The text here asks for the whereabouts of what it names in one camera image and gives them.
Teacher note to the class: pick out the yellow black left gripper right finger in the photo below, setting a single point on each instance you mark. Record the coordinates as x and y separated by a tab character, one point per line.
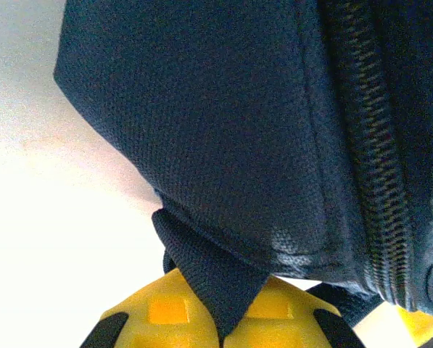
281	322

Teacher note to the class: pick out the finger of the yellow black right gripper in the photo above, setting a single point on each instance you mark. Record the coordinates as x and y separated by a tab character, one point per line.
428	326

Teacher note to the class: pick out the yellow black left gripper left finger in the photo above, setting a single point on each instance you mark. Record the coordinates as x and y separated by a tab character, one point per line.
165	319

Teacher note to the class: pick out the navy blue backpack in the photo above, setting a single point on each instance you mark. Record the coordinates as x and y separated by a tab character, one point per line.
238	127

